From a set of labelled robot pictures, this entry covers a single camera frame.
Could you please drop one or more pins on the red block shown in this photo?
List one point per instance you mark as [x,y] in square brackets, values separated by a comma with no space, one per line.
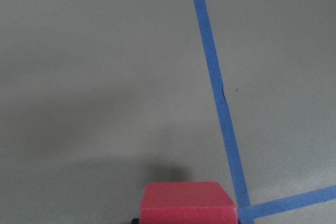
[187,202]

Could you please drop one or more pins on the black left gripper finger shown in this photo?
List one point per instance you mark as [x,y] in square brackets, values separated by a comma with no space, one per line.
[135,221]

